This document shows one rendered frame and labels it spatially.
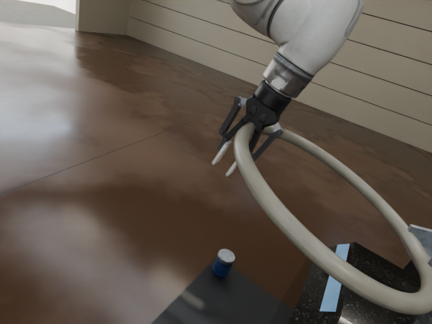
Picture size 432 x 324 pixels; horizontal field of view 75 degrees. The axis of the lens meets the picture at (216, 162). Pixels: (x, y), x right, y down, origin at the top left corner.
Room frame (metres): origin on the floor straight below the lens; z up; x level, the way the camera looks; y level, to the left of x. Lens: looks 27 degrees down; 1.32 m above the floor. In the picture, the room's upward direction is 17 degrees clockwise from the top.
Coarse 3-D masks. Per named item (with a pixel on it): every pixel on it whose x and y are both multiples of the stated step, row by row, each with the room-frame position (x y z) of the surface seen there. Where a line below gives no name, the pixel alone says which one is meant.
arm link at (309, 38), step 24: (288, 0) 0.61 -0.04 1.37; (312, 0) 0.59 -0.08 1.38; (336, 0) 0.57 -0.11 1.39; (360, 0) 0.58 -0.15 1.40; (288, 24) 0.59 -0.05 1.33; (312, 24) 0.56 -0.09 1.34; (336, 24) 0.56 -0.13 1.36; (288, 48) 0.58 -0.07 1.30; (312, 48) 0.56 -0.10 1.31; (336, 48) 0.58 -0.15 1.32; (312, 72) 0.58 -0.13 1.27
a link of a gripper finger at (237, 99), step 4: (236, 100) 0.63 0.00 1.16; (236, 104) 0.62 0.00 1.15; (232, 108) 0.63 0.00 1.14; (236, 108) 0.62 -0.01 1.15; (240, 108) 0.64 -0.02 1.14; (232, 112) 0.62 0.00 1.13; (236, 112) 0.63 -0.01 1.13; (228, 116) 0.63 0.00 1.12; (232, 116) 0.62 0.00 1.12; (228, 120) 0.62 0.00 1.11; (232, 120) 0.64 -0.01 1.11; (224, 124) 0.63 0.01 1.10; (228, 124) 0.62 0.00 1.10; (220, 128) 0.63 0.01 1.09; (224, 128) 0.62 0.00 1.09; (228, 128) 0.64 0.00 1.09; (220, 132) 0.62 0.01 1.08
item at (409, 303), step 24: (240, 144) 0.49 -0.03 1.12; (312, 144) 0.76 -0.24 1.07; (240, 168) 0.43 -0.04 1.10; (336, 168) 0.74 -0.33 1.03; (264, 192) 0.38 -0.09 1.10; (360, 192) 0.70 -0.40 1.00; (288, 216) 0.35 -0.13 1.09; (384, 216) 0.63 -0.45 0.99; (312, 240) 0.32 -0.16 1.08; (408, 240) 0.55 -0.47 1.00; (336, 264) 0.31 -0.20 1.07; (360, 288) 0.29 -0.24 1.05; (384, 288) 0.31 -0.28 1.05; (408, 312) 0.31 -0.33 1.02
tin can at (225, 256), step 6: (222, 252) 1.22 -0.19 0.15; (228, 252) 1.23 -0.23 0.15; (216, 258) 1.21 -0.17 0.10; (222, 258) 1.17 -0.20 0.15; (228, 258) 1.18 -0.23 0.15; (234, 258) 1.20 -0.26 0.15; (216, 264) 1.18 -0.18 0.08; (222, 264) 1.16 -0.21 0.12; (228, 264) 1.16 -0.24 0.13; (216, 270) 1.17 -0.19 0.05; (222, 270) 1.16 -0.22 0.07; (228, 270) 1.17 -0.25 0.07; (222, 276) 1.16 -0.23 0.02
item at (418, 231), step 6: (408, 228) 0.57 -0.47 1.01; (414, 228) 0.57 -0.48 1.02; (420, 228) 0.57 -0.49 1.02; (426, 228) 0.57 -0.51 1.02; (420, 234) 0.57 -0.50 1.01; (426, 234) 0.56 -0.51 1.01; (420, 240) 0.56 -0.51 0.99; (426, 240) 0.56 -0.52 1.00; (426, 246) 0.56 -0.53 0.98; (408, 252) 0.53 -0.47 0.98; (414, 264) 0.50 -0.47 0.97
